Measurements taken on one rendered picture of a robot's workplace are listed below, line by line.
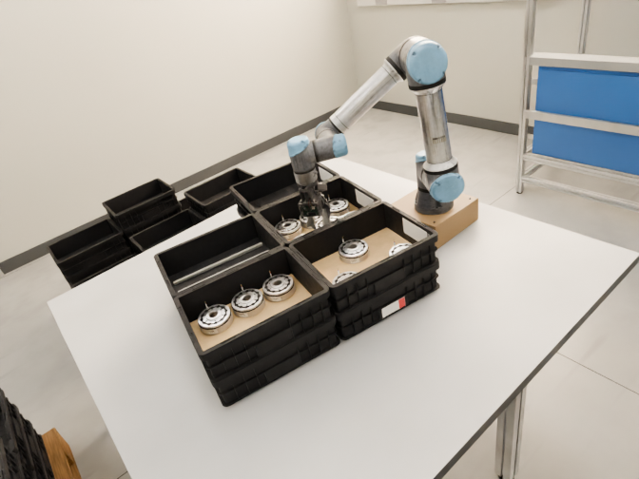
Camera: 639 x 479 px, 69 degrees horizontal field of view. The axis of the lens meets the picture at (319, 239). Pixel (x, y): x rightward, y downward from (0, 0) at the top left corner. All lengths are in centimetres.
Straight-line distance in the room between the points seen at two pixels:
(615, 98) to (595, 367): 145
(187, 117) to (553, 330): 365
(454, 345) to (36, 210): 353
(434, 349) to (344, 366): 27
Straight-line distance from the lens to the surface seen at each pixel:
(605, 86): 305
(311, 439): 130
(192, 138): 451
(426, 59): 147
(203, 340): 145
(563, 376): 233
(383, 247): 161
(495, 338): 147
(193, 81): 446
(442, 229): 178
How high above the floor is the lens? 177
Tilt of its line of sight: 33 degrees down
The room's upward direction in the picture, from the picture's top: 13 degrees counter-clockwise
